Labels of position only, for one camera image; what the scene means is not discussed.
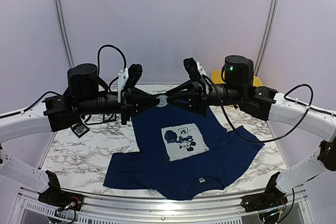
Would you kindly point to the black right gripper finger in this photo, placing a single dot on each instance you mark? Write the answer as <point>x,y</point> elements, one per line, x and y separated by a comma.
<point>181,104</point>
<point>182,92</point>

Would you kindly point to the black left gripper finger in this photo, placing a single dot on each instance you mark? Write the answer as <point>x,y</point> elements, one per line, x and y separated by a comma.
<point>141,96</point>
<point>139,108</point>

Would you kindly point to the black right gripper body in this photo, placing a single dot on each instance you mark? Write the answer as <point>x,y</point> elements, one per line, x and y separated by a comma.
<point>201,99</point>

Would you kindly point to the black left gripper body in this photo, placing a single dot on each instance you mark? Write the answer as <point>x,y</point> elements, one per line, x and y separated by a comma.
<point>90,105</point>

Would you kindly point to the round blue brooch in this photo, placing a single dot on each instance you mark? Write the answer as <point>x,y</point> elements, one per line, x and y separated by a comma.
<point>162,100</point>

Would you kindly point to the black case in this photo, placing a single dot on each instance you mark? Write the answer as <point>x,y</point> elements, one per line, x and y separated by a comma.
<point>107,118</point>
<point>79,129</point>

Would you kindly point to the navy blue printed t-shirt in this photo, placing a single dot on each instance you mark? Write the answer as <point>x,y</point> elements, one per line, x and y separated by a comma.
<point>182,154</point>

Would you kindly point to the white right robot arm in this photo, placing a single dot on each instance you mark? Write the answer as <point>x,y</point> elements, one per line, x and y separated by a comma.
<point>318,121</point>

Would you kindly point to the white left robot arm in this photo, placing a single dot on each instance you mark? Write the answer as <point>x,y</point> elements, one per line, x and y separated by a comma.
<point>80,163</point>

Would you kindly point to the yellow plastic basket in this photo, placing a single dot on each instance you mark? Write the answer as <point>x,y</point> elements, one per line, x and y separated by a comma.
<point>219,75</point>

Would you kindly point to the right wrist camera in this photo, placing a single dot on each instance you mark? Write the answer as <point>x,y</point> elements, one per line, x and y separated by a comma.
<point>196,72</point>

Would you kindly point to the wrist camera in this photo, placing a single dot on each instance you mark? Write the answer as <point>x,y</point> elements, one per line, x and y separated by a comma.
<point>128,77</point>
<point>196,72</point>

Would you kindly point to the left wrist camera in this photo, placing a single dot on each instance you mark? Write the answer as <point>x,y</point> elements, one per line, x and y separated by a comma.
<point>128,77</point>

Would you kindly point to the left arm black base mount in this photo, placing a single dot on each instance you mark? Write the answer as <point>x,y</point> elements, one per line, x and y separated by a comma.
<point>54,195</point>

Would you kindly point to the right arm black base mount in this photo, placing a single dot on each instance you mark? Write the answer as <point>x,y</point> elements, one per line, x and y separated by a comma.
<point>271,197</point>

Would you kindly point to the aluminium right corner post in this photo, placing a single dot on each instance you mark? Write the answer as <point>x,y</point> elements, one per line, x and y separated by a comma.
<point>267,32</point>

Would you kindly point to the aluminium corner post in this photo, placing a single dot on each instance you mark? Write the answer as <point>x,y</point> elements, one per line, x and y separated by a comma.
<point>267,32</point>
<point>63,33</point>

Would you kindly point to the aluminium left corner post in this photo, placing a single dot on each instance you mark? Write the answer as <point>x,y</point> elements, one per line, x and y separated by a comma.
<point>63,33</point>

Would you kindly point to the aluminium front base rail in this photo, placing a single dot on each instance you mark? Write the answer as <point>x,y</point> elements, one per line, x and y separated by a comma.
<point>225,208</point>

